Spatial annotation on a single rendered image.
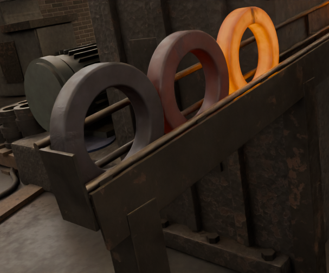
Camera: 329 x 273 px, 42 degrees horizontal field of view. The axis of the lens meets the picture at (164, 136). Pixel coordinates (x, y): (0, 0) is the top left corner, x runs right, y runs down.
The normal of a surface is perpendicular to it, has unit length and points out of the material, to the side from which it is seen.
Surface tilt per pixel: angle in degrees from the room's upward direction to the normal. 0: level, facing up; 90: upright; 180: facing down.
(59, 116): 62
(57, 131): 73
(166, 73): 90
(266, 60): 69
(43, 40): 90
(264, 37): 117
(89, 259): 0
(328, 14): 90
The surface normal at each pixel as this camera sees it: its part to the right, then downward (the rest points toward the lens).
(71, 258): -0.16, -0.94
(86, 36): 0.73, 0.09
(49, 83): -0.66, 0.33
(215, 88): -0.68, 0.00
